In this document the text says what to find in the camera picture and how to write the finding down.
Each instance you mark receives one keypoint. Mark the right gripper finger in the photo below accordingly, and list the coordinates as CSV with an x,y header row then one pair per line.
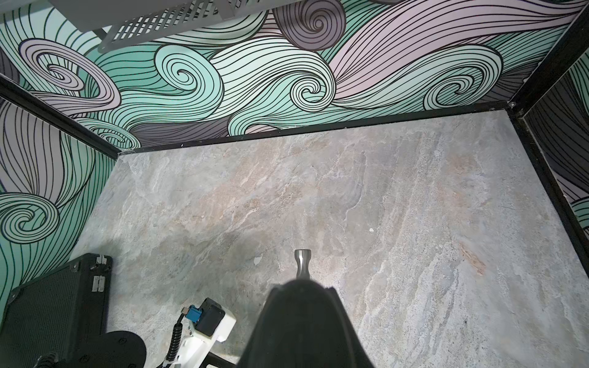
x,y
304,324

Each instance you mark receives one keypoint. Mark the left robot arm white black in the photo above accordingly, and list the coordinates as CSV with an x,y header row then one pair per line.
x,y
114,349

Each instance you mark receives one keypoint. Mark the black case on table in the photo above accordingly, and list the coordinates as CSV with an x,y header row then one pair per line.
x,y
56,312

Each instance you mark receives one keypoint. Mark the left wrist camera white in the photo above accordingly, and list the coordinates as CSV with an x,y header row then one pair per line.
x,y
196,332

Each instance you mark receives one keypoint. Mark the black perforated wall shelf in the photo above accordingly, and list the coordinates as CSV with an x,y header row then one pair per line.
x,y
135,22

